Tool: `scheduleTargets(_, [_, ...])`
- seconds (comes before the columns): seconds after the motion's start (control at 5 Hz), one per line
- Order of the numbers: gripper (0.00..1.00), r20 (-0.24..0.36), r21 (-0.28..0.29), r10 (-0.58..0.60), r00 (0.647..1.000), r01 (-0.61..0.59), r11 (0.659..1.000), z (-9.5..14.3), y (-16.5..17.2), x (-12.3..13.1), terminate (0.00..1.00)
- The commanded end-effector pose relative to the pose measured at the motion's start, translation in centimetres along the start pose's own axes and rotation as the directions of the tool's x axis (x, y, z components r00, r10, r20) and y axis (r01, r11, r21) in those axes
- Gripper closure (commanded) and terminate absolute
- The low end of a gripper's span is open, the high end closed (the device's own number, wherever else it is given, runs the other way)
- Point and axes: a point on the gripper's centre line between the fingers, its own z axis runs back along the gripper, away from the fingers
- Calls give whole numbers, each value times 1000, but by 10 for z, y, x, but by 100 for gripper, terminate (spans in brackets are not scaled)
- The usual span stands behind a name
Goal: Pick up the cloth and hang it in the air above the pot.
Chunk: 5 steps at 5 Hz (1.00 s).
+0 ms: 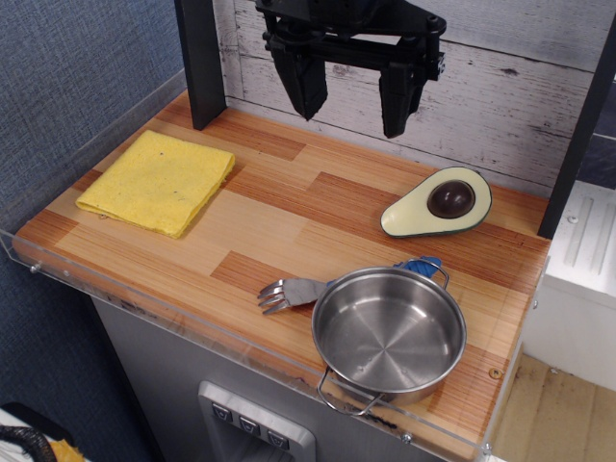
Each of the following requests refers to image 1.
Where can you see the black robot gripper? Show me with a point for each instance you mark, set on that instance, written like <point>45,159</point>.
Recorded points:
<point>397,36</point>

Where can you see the yellow cloth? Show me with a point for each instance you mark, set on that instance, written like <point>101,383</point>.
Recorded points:
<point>159,183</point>

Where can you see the stainless steel pot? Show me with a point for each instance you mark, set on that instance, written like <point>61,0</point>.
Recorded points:
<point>390,334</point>

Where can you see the toy avocado half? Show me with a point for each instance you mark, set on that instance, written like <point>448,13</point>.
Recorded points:
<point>451,200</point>

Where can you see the grey toy fridge cabinet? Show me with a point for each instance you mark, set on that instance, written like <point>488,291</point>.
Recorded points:
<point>165,367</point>

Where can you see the grey dispenser button panel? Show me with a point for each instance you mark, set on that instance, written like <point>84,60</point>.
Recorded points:
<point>241,430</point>

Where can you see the yellow tape scrap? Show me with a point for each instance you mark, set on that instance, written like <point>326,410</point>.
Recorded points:
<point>65,452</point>

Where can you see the black left vertical post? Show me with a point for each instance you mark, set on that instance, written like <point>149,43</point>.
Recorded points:
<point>199,43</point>

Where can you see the black vertical post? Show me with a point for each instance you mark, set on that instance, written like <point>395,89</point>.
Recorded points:
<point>584,129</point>
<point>199,43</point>

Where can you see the metal fork blue handle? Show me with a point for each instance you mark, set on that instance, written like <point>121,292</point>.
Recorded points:
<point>292,292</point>

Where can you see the black right vertical post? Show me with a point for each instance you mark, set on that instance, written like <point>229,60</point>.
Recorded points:
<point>584,129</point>

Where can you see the clear acrylic guard rail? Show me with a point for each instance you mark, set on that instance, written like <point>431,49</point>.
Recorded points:
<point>306,198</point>

